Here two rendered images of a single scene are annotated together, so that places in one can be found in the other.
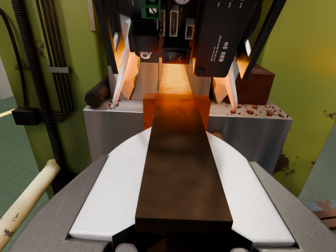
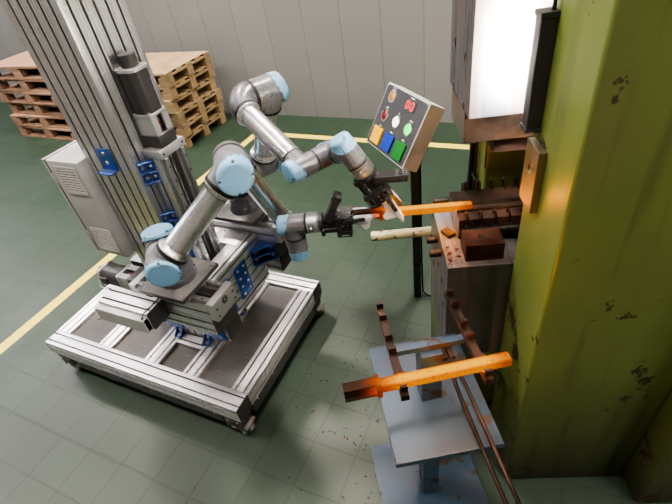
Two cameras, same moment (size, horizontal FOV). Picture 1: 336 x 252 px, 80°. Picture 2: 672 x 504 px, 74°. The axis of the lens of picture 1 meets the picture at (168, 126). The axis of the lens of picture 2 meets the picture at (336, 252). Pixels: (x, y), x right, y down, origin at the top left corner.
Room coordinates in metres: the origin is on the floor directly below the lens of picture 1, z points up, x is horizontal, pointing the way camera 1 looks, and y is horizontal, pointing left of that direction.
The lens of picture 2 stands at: (0.13, -1.30, 1.89)
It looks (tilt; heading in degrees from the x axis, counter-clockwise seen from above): 39 degrees down; 98
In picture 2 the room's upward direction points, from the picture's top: 10 degrees counter-clockwise
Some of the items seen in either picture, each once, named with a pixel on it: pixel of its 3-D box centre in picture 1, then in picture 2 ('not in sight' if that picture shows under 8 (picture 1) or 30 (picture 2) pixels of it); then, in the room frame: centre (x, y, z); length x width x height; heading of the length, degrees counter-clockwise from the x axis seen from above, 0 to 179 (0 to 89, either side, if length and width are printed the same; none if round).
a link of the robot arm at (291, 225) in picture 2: not in sight; (292, 225); (-0.19, -0.01, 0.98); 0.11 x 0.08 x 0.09; 0
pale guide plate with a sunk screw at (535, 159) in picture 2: not in sight; (532, 175); (0.52, -0.29, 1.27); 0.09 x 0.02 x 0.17; 90
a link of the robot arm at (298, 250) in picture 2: not in sight; (296, 243); (-0.19, 0.01, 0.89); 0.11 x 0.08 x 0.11; 110
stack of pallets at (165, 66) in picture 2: not in sight; (162, 98); (-2.16, 3.50, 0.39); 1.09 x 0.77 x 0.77; 158
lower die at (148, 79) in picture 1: (163, 59); (514, 206); (0.60, 0.02, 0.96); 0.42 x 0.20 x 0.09; 0
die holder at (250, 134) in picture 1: (177, 137); (513, 273); (0.61, -0.03, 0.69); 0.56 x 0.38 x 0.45; 0
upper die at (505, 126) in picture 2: not in sight; (529, 106); (0.60, 0.02, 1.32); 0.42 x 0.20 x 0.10; 0
